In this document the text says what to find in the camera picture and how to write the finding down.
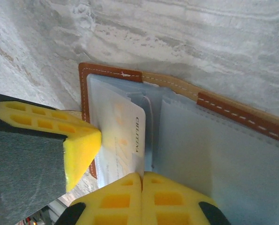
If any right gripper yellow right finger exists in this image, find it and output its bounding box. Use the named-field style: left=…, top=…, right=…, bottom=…
left=141, top=171, right=231, bottom=225

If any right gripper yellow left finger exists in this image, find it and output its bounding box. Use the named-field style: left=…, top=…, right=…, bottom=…
left=57, top=172, right=144, bottom=225

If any brown leather card holder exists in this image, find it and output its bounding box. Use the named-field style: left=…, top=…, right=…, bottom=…
left=78, top=62, right=279, bottom=225

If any white card black lettering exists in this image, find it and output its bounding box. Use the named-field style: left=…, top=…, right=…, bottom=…
left=99, top=102, right=146, bottom=186

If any aluminium front rail frame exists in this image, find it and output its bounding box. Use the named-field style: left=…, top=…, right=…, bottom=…
left=44, top=198, right=71, bottom=225

